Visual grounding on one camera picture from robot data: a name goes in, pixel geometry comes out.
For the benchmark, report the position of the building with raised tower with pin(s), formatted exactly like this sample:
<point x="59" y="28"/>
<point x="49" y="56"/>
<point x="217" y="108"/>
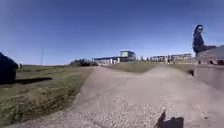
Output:
<point x="127" y="55"/>

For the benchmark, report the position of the grass strip between paths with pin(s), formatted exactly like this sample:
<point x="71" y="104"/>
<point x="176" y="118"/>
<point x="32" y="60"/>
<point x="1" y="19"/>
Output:
<point x="133" y="67"/>

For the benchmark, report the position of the clump of dark trees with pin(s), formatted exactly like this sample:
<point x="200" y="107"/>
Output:
<point x="82" y="62"/>

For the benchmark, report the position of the grey gravel path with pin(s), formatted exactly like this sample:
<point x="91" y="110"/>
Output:
<point x="116" y="100"/>

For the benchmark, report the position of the long low building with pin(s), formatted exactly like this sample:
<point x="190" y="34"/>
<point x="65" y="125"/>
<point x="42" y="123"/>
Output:
<point x="173" y="57"/>

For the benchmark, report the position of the dry grass field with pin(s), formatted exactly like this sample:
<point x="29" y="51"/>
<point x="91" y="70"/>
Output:
<point x="40" y="96"/>

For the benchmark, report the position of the person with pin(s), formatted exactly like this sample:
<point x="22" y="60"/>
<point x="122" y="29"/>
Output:
<point x="198" y="41"/>

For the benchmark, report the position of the dark bush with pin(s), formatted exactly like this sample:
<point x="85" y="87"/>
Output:
<point x="7" y="70"/>

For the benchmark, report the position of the grass patch beside wall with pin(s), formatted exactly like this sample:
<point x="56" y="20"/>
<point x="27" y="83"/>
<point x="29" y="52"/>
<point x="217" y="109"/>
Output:
<point x="181" y="67"/>

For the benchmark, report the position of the grey concrete wall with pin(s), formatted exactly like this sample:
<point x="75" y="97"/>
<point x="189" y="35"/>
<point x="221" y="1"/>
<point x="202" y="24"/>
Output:
<point x="210" y="75"/>

